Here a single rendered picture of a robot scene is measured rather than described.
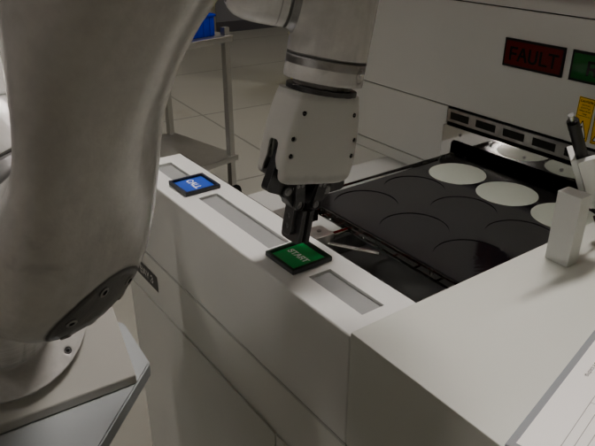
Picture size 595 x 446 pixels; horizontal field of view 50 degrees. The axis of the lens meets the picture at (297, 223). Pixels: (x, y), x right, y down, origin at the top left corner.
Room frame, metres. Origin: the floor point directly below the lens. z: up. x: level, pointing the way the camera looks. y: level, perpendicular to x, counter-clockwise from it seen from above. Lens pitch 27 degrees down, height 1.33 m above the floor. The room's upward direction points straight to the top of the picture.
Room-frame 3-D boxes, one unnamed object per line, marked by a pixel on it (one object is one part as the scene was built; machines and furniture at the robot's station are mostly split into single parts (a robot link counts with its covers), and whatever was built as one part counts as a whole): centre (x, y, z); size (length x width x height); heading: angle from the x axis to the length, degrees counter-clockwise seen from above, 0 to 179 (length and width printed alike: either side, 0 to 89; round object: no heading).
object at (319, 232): (0.80, -0.01, 0.89); 0.08 x 0.03 x 0.03; 126
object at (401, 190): (0.90, -0.26, 0.90); 0.34 x 0.34 x 0.01; 36
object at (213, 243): (0.74, 0.07, 0.89); 0.55 x 0.09 x 0.14; 36
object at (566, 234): (0.64, -0.31, 1.03); 0.06 x 0.04 x 0.13; 126
